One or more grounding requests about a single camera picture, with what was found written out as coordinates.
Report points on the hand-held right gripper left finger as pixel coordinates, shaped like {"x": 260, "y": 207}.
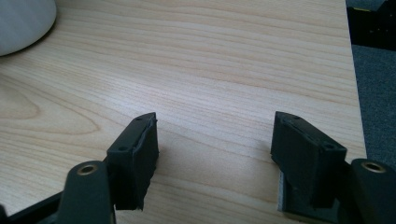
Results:
{"x": 134, "y": 161}

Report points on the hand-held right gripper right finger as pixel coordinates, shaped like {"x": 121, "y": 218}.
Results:
{"x": 306, "y": 161}

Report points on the black equipment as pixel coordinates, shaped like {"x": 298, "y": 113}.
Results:
{"x": 372, "y": 28}

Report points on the white round object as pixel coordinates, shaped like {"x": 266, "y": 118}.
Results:
{"x": 21, "y": 23}

